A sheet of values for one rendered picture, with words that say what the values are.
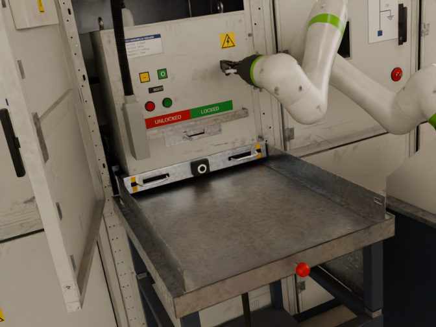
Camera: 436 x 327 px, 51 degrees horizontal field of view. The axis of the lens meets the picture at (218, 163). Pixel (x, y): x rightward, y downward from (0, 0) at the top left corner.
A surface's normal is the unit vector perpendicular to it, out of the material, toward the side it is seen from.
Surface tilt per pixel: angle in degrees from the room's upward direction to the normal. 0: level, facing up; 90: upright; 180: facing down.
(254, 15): 90
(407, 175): 90
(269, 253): 0
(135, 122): 90
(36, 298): 90
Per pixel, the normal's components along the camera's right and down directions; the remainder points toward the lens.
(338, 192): -0.91, 0.25
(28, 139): 0.15, 0.32
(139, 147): 0.40, 0.26
